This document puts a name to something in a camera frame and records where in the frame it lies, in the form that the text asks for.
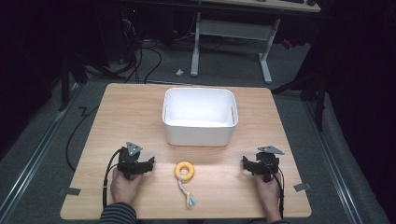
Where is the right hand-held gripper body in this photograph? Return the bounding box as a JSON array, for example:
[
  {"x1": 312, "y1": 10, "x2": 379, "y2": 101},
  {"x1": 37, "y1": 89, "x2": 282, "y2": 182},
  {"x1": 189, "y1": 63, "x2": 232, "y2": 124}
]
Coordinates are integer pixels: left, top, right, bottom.
[{"x1": 256, "y1": 145, "x2": 286, "y2": 183}]

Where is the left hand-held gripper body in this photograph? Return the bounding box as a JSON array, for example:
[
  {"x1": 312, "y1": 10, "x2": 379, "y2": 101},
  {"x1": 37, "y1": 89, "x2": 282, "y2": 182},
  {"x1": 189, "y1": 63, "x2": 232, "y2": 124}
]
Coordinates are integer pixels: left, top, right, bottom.
[{"x1": 116, "y1": 141, "x2": 144, "y2": 181}]

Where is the yellow ring rope toy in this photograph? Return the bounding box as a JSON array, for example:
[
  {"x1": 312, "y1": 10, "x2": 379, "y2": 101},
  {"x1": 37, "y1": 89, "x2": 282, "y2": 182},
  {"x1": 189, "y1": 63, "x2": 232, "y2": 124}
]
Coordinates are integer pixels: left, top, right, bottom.
[{"x1": 174, "y1": 161, "x2": 197, "y2": 209}]

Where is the white plastic bin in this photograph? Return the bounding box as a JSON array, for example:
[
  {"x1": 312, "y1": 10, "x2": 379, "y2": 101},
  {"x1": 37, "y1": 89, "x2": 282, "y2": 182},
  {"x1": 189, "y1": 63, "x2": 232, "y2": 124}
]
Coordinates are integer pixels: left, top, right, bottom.
[{"x1": 162, "y1": 87, "x2": 240, "y2": 147}]

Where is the person's left hand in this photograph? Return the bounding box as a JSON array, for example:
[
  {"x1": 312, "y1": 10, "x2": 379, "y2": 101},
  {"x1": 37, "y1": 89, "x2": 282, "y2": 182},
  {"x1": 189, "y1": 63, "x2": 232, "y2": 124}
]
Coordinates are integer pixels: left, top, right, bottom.
[{"x1": 109, "y1": 168, "x2": 144, "y2": 205}]

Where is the person's right hand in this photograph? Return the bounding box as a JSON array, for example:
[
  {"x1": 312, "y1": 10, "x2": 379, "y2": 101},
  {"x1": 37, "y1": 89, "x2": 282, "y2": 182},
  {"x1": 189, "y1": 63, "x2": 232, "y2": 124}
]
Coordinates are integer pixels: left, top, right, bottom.
[{"x1": 255, "y1": 173, "x2": 283, "y2": 223}]

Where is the grey tape piece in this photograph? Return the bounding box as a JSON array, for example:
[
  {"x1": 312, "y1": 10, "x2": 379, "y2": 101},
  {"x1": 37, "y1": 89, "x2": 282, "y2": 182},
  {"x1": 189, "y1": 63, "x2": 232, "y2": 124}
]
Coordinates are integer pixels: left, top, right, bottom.
[
  {"x1": 63, "y1": 187, "x2": 82, "y2": 197},
  {"x1": 292, "y1": 182, "x2": 312, "y2": 192}
]

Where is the black metal stand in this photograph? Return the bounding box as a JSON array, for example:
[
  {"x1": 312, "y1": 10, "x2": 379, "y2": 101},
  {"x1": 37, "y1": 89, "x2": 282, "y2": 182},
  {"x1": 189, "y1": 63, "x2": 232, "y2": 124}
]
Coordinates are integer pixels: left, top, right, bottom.
[
  {"x1": 58, "y1": 50, "x2": 125, "y2": 113},
  {"x1": 270, "y1": 59, "x2": 330, "y2": 133}
]

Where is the black computer tower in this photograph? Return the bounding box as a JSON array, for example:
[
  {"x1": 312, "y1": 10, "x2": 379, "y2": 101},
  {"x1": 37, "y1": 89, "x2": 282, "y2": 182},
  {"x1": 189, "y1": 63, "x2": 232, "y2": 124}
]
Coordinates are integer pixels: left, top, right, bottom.
[{"x1": 119, "y1": 5, "x2": 142, "y2": 63}]

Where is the white-framed desk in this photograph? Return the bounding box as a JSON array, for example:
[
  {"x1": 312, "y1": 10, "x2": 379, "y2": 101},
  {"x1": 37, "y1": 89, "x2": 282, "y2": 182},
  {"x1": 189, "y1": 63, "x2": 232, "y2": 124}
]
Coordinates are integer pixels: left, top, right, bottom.
[{"x1": 190, "y1": 0, "x2": 322, "y2": 86}]

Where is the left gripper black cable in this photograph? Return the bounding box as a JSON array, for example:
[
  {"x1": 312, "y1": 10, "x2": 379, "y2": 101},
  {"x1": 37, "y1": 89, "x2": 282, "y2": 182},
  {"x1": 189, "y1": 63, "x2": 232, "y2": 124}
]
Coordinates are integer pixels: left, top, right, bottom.
[{"x1": 102, "y1": 147, "x2": 124, "y2": 210}]

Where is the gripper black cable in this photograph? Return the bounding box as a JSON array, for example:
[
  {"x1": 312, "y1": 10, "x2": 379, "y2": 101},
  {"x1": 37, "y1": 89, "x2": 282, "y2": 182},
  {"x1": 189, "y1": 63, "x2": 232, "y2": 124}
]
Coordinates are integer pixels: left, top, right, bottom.
[
  {"x1": 261, "y1": 159, "x2": 286, "y2": 219},
  {"x1": 102, "y1": 147, "x2": 124, "y2": 210}
]

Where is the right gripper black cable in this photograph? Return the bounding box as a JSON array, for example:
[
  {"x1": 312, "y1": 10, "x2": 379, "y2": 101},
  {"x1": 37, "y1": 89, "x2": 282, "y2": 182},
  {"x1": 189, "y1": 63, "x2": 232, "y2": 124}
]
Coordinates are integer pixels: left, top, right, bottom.
[{"x1": 261, "y1": 159, "x2": 286, "y2": 219}]

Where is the black floor cable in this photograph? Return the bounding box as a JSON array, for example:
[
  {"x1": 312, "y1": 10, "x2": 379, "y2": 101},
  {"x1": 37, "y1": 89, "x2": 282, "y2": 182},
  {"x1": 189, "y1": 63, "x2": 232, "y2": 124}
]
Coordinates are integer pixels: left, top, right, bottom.
[{"x1": 64, "y1": 105, "x2": 101, "y2": 173}]

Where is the metal floor rail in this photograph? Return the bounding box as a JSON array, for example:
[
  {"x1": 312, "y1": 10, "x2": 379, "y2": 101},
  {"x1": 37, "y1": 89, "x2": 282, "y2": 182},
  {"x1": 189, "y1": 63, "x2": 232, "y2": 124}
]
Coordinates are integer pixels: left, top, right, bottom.
[
  {"x1": 303, "y1": 98, "x2": 364, "y2": 224},
  {"x1": 0, "y1": 83, "x2": 82, "y2": 220}
]

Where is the bundle of black cables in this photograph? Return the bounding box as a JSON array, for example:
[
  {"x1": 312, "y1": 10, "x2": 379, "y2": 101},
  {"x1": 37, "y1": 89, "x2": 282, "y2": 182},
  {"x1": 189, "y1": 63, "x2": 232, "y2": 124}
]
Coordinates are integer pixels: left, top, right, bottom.
[{"x1": 123, "y1": 38, "x2": 163, "y2": 85}]

